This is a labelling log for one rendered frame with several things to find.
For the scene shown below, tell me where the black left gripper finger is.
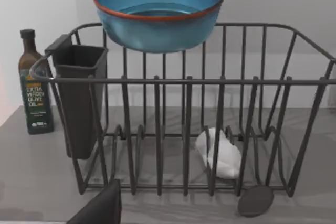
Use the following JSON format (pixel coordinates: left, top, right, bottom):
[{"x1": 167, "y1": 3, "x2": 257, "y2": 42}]
[{"x1": 67, "y1": 178, "x2": 122, "y2": 224}]

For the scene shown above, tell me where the dark grey cutlery holder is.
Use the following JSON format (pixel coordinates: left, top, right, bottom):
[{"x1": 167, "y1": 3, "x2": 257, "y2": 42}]
[{"x1": 44, "y1": 34, "x2": 109, "y2": 160}]

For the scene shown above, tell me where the white crumpled cloth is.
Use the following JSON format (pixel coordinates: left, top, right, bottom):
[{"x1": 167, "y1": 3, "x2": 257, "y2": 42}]
[{"x1": 194, "y1": 127, "x2": 243, "y2": 179}]

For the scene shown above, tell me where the dark green oil bottle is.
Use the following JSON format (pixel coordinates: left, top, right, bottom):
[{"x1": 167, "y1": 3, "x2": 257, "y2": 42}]
[{"x1": 18, "y1": 28, "x2": 55, "y2": 135}]

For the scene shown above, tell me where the blue bowl with brown rim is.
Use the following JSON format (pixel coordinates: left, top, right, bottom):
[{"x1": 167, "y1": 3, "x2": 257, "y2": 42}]
[{"x1": 92, "y1": 0, "x2": 225, "y2": 54}]

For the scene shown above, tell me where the dark grey wire dish rack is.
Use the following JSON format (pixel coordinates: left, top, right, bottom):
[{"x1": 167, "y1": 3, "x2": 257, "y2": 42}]
[{"x1": 30, "y1": 22, "x2": 336, "y2": 218}]

